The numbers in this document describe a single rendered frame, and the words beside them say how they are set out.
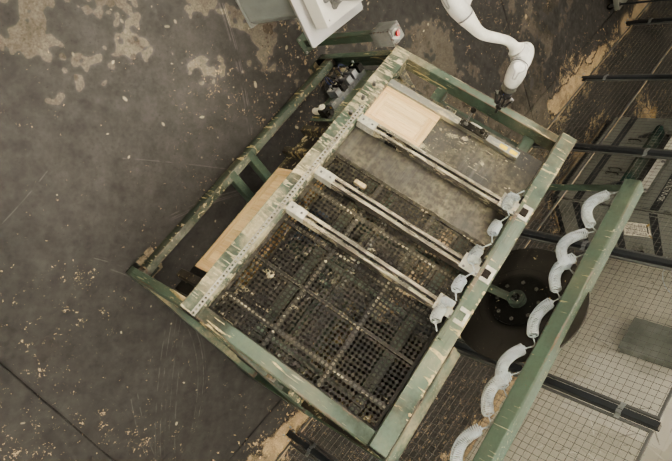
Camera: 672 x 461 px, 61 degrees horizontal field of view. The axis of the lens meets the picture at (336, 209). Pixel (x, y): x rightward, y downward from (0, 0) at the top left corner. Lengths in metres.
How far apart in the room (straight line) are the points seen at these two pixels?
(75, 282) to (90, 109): 1.06
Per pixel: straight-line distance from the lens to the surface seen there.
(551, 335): 3.37
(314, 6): 3.55
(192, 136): 4.01
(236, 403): 4.78
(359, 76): 3.88
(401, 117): 3.72
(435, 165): 3.52
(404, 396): 3.04
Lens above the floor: 3.55
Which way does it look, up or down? 47 degrees down
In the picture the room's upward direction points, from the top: 104 degrees clockwise
